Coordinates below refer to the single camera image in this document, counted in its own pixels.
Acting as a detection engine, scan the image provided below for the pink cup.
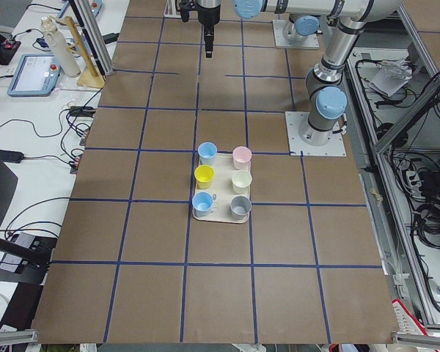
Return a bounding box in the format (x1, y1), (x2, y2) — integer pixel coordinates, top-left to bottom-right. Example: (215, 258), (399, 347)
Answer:
(232, 146), (252, 170)

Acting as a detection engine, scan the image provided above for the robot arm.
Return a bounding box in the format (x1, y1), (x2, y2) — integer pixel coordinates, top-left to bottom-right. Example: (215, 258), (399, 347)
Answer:
(233, 1), (400, 147)
(179, 1), (320, 58)

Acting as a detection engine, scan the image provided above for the aluminium frame post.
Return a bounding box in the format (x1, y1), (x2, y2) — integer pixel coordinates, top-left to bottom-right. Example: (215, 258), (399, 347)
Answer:
(69, 0), (114, 76)

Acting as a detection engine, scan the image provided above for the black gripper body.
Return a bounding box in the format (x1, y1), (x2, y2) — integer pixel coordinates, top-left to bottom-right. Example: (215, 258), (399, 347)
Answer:
(197, 0), (221, 26)

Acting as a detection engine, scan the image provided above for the light blue cup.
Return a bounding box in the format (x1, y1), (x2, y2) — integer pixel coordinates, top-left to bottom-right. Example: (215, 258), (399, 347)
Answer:
(191, 191), (213, 217)
(197, 142), (218, 166)

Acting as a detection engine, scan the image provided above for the black power adapter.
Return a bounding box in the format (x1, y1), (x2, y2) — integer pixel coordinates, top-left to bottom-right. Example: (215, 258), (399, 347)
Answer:
(0, 150), (25, 164)

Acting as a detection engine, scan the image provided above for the light blue cup near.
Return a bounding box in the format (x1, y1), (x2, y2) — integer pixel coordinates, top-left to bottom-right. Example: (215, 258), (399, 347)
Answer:
(191, 191), (213, 217)

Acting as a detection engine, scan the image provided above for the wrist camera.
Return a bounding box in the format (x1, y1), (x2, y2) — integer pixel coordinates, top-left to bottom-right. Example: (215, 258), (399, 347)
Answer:
(179, 0), (196, 23)

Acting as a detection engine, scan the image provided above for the wooden mug tree stand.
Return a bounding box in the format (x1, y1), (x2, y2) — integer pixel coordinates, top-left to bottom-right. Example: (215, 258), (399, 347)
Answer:
(55, 16), (105, 89)

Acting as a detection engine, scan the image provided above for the cream white cup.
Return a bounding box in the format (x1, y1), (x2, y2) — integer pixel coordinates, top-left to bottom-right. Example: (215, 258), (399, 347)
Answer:
(232, 170), (252, 194)

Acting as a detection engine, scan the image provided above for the blue teach pendant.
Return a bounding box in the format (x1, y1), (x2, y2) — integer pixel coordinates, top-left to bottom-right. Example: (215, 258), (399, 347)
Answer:
(7, 54), (61, 97)

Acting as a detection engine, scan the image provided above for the grey cup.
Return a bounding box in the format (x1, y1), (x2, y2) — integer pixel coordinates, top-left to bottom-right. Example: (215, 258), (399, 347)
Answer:
(230, 195), (252, 220)

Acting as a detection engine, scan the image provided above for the beige water bottle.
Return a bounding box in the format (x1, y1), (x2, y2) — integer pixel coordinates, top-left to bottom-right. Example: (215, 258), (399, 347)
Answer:
(41, 16), (81, 78)

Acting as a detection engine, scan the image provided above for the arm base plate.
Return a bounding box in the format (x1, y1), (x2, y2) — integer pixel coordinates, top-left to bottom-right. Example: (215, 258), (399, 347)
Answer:
(285, 111), (347, 157)
(272, 20), (320, 50)

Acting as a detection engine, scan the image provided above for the white cup rack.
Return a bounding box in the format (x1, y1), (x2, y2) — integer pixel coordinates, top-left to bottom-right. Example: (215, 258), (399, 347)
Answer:
(164, 0), (188, 18)

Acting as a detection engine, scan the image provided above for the light blue cup far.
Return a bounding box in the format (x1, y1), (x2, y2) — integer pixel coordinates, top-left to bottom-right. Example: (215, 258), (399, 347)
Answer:
(197, 142), (218, 166)

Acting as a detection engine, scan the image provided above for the yellow cup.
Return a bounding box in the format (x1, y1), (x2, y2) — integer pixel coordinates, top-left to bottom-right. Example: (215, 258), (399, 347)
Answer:
(194, 164), (215, 189)

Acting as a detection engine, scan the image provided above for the cream plastic tray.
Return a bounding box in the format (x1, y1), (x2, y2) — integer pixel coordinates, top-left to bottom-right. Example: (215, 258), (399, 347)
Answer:
(192, 153), (250, 224)

